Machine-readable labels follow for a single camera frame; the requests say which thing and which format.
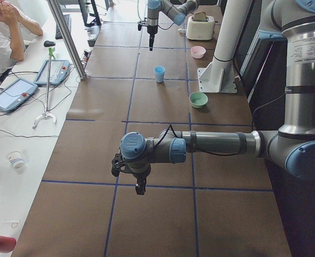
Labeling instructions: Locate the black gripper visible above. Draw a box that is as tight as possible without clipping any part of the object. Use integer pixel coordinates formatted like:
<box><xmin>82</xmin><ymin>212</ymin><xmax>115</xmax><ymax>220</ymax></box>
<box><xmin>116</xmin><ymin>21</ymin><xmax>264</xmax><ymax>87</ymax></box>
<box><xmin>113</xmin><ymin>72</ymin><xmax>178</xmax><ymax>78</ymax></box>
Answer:
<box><xmin>147</xmin><ymin>26</ymin><xmax>158</xmax><ymax>51</ymax></box>
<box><xmin>130</xmin><ymin>167</ymin><xmax>150</xmax><ymax>195</ymax></box>

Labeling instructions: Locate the blue plastic cup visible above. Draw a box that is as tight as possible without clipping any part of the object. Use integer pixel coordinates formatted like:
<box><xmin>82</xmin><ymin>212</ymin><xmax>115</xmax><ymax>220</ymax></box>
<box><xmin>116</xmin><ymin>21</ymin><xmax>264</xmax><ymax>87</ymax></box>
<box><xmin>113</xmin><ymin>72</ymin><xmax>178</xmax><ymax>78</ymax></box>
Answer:
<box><xmin>153</xmin><ymin>65</ymin><xmax>165</xmax><ymax>83</ymax></box>

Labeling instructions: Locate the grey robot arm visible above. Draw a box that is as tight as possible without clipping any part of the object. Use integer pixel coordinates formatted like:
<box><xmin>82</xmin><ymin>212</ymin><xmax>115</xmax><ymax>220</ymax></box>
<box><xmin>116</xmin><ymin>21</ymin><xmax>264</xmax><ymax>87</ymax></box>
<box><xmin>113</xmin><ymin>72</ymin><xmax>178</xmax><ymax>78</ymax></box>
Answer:
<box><xmin>142</xmin><ymin>0</ymin><xmax>199</xmax><ymax>51</ymax></box>
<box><xmin>111</xmin><ymin>1</ymin><xmax>315</xmax><ymax>195</ymax></box>

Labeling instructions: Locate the cream toaster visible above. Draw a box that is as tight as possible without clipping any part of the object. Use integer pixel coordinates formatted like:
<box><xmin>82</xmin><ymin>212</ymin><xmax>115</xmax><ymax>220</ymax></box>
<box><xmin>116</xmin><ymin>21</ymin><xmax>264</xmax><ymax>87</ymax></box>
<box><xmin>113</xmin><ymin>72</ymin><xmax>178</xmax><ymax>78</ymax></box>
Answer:
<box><xmin>186</xmin><ymin>11</ymin><xmax>215</xmax><ymax>41</ymax></box>

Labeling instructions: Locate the pink bowl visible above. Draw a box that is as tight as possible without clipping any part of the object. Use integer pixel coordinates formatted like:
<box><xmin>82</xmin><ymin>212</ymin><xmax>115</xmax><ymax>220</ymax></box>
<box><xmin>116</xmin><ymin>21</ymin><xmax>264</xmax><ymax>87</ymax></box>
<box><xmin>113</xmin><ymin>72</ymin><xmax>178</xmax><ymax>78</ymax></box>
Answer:
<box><xmin>190</xmin><ymin>46</ymin><xmax>206</xmax><ymax>59</ymax></box>

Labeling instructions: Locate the green bowl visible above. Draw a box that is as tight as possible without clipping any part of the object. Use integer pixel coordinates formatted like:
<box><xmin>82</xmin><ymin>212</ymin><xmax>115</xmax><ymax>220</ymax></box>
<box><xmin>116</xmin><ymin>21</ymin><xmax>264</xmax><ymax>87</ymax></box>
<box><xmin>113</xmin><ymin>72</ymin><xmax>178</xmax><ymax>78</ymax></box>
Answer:
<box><xmin>189</xmin><ymin>92</ymin><xmax>208</xmax><ymax>109</ymax></box>

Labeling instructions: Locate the white pillar with base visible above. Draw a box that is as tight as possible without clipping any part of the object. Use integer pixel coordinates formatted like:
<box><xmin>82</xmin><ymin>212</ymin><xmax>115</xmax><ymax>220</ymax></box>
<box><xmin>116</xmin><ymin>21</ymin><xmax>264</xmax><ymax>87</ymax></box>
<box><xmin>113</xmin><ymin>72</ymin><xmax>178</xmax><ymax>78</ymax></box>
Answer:
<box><xmin>197</xmin><ymin>0</ymin><xmax>252</xmax><ymax>94</ymax></box>

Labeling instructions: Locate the black keyboard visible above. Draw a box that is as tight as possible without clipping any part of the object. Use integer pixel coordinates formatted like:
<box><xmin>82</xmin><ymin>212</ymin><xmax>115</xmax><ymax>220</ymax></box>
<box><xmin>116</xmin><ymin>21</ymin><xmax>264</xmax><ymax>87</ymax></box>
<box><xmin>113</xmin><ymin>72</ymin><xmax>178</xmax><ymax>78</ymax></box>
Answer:
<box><xmin>55</xmin><ymin>13</ymin><xmax>72</xmax><ymax>40</ymax></box>

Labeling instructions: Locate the far teach pendant tablet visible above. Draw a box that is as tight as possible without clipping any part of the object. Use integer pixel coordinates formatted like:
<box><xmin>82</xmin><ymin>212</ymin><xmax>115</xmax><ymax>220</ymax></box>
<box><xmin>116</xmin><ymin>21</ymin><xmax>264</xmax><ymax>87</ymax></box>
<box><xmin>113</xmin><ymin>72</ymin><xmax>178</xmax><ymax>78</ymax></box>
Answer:
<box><xmin>34</xmin><ymin>59</ymin><xmax>70</xmax><ymax>87</ymax></box>

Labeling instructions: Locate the teach pendant tablet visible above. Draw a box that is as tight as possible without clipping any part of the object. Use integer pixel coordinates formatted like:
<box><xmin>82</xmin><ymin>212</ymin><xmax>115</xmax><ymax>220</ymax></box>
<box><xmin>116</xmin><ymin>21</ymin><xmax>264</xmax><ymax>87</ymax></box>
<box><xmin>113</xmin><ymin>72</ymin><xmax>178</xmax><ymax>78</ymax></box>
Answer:
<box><xmin>34</xmin><ymin>59</ymin><xmax>70</xmax><ymax>87</ymax></box>
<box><xmin>0</xmin><ymin>78</ymin><xmax>38</xmax><ymax>112</ymax></box>

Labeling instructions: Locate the white grabber stick tool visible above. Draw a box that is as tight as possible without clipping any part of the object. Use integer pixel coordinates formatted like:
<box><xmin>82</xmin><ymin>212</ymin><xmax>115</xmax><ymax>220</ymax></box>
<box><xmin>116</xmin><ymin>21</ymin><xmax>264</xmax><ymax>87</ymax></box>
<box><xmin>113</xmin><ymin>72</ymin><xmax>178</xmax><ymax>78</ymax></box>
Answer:
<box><xmin>32</xmin><ymin>47</ymin><xmax>57</xmax><ymax>129</ymax></box>

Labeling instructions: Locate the black computer mouse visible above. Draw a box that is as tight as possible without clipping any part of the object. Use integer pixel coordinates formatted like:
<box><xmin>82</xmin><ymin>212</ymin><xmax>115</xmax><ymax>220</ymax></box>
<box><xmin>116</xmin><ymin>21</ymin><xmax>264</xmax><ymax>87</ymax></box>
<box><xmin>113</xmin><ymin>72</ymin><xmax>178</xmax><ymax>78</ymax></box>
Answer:
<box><xmin>43</xmin><ymin>40</ymin><xmax>56</xmax><ymax>47</ymax></box>

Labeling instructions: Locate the white paper cup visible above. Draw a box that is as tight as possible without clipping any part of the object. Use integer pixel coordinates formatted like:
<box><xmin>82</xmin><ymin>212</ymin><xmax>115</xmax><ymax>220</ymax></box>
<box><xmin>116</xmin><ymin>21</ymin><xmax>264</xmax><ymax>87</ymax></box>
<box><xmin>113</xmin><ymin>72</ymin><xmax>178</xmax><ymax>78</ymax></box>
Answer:
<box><xmin>6</xmin><ymin>151</ymin><xmax>24</xmax><ymax>169</ymax></box>

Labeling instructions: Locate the near teach pendant tablet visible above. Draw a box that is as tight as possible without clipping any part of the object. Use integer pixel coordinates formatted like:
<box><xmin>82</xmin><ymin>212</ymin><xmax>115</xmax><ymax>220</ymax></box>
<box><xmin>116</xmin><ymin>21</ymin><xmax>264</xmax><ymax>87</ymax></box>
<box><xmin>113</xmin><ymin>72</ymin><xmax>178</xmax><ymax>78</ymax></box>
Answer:
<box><xmin>0</xmin><ymin>78</ymin><xmax>38</xmax><ymax>112</ymax></box>

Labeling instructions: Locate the person in white shirt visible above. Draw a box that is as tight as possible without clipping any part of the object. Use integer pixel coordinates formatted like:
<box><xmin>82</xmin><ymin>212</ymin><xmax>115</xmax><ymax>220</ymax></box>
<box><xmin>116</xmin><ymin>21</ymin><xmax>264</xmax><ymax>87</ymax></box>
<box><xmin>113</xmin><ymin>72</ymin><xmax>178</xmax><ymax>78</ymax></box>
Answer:
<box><xmin>0</xmin><ymin>1</ymin><xmax>43</xmax><ymax>78</ymax></box>

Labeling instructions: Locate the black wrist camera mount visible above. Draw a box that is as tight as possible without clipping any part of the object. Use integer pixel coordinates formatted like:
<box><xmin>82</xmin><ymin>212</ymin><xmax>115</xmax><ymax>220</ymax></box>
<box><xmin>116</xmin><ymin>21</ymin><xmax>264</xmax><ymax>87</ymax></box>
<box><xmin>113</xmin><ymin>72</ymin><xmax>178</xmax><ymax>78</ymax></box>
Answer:
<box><xmin>111</xmin><ymin>153</ymin><xmax>126</xmax><ymax>177</ymax></box>

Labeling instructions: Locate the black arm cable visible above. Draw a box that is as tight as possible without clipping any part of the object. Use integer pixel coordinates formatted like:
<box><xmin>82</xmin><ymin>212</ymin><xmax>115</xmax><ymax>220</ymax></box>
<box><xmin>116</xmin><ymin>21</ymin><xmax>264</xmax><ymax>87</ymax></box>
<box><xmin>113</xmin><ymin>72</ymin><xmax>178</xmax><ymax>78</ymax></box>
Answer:
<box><xmin>151</xmin><ymin>123</ymin><xmax>241</xmax><ymax>156</ymax></box>

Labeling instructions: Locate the aluminium frame post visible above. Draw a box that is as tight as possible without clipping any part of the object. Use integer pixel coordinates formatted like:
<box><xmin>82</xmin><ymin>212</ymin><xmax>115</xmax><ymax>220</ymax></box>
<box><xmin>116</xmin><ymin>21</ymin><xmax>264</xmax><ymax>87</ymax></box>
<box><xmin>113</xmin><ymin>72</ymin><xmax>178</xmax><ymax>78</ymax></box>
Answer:
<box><xmin>47</xmin><ymin>0</ymin><xmax>87</xmax><ymax>81</ymax></box>

